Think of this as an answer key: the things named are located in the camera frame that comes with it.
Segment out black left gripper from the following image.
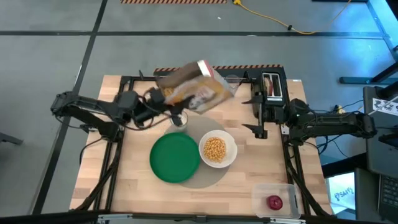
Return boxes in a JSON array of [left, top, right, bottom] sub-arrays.
[[134, 99, 195, 126]]

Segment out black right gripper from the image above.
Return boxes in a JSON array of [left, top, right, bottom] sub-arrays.
[[241, 83, 289, 139]]

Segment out panda puffs cereal box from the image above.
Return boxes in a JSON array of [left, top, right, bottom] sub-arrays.
[[155, 59, 234, 114]]

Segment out brown bagel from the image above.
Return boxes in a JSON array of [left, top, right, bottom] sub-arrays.
[[264, 76, 275, 97]]

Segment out clear drinking glass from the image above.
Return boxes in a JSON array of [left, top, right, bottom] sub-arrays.
[[225, 74, 242, 95]]

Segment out yellow cereal puffs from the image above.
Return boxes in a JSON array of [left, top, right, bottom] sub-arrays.
[[203, 136, 228, 164]]

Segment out red apple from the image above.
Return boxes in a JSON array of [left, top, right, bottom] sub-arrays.
[[266, 195, 284, 212]]

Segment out glass of milk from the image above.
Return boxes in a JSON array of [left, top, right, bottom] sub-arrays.
[[169, 111, 189, 133]]

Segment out round grey placemat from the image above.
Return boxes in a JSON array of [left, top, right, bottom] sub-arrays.
[[164, 115, 233, 190]]

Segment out white bowl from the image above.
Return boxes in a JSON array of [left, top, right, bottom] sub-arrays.
[[198, 129, 238, 169]]

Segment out black two-slot toaster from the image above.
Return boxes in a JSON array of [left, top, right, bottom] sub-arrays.
[[251, 72, 289, 124]]

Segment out green plate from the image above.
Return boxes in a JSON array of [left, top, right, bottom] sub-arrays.
[[149, 132, 201, 184]]

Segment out clear plastic container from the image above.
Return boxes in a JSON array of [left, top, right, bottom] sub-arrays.
[[251, 183, 301, 219]]

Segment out printed marker sheet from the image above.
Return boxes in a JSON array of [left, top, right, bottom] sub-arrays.
[[372, 98, 398, 117]]

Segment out grey equipment cabinet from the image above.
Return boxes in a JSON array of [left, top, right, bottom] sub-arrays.
[[363, 85, 398, 180]]

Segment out black keyboard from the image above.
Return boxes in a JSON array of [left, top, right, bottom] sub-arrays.
[[377, 174, 398, 222]]

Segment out grey chair leg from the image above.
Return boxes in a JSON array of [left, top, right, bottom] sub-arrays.
[[0, 132, 24, 146]]

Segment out long hazard striped cable cover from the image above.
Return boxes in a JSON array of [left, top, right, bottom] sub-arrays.
[[154, 64, 284, 77]]

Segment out black aluminium table frame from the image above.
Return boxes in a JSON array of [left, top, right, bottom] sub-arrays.
[[70, 67, 335, 224]]

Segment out yellow extension cable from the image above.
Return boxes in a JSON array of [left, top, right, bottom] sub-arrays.
[[233, 0, 354, 35]]

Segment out white cable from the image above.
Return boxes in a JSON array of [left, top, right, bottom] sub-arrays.
[[340, 95, 398, 127]]

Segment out metal desk frame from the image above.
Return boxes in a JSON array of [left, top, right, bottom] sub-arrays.
[[338, 0, 398, 85]]

